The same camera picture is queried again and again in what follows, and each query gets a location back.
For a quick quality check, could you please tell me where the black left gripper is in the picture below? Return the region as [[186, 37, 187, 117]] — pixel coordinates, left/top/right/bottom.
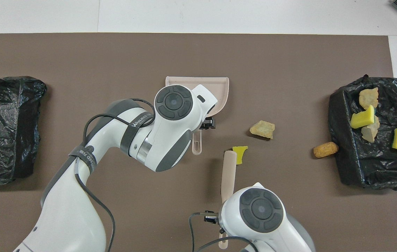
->
[[200, 118, 217, 131]]

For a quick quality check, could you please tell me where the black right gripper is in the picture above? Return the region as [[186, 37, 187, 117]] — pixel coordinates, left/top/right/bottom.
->
[[204, 213, 225, 235]]

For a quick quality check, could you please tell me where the small yellow green sponge piece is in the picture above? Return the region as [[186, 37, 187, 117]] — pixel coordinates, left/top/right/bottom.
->
[[233, 146, 249, 165]]

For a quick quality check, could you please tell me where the beige plastic dustpan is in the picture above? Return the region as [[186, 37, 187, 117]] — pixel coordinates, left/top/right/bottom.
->
[[165, 76, 230, 155]]

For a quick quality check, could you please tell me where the blocky yellow sponge piece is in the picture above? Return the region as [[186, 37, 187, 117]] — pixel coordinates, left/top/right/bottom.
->
[[350, 105, 376, 129]]

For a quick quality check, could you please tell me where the beige foam chunk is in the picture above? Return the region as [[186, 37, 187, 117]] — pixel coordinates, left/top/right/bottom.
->
[[361, 115, 381, 143], [359, 87, 380, 109], [249, 120, 276, 140]]

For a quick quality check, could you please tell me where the black bag-lined bin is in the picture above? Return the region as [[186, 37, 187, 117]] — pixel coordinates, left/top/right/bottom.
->
[[328, 74, 397, 191], [0, 76, 48, 185]]

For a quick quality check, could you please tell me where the orange-brown nugget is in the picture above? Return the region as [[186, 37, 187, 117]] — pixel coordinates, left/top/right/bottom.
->
[[313, 141, 339, 159]]

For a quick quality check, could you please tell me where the large brown table mat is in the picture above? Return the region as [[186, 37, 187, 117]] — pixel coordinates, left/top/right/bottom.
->
[[0, 33, 397, 252]]

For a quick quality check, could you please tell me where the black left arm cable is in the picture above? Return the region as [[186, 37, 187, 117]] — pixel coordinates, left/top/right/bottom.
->
[[73, 98, 157, 252]]

